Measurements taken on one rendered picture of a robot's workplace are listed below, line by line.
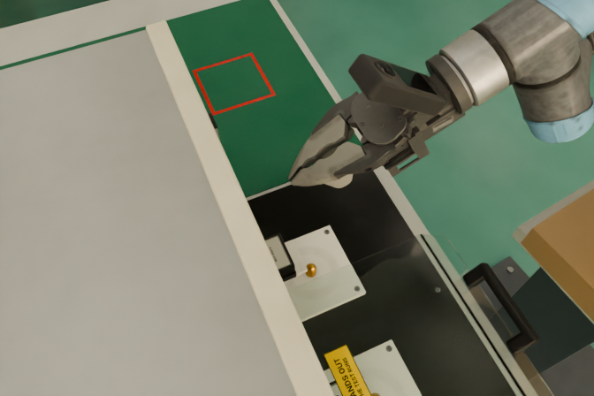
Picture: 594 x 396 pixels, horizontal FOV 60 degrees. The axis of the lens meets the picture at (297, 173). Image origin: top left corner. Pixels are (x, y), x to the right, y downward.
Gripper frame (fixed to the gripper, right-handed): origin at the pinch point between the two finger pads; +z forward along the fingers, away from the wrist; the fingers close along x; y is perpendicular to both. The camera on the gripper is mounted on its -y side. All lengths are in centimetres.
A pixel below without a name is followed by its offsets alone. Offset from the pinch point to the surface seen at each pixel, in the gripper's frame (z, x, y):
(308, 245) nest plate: 11.8, 8.9, 39.2
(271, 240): 13.2, 6.0, 23.2
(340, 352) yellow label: 7.2, -17.2, 10.1
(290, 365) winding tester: 3.4, -21.9, -16.3
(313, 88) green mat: -4, 48, 50
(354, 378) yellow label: 7.1, -20.4, 10.1
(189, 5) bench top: 12, 90, 42
